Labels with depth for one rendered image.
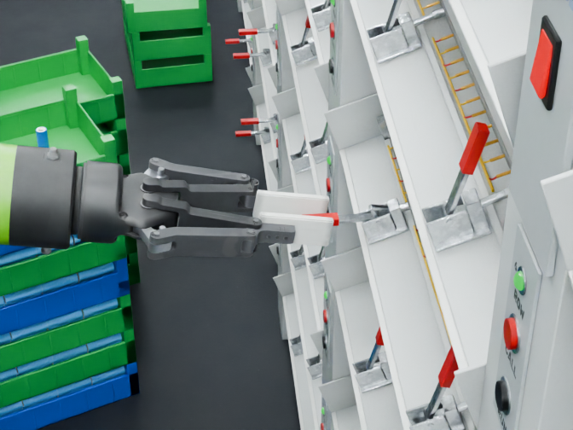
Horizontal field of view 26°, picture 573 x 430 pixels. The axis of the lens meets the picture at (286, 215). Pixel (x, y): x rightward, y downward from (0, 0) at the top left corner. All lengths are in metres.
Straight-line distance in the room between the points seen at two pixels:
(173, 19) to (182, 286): 0.84
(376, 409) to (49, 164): 0.43
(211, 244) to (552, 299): 0.59
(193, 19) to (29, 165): 2.06
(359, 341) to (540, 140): 0.84
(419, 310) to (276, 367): 1.29
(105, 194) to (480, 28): 0.50
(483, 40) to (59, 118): 1.53
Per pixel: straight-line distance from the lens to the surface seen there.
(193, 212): 1.14
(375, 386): 1.32
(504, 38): 0.71
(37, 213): 1.12
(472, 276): 0.84
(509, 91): 0.60
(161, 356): 2.41
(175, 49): 3.20
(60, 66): 2.49
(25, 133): 2.17
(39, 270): 2.08
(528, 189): 0.58
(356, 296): 1.43
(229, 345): 2.43
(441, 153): 0.95
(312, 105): 1.78
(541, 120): 0.56
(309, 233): 1.17
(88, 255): 2.10
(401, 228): 1.19
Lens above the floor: 1.63
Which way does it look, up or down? 36 degrees down
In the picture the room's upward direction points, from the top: straight up
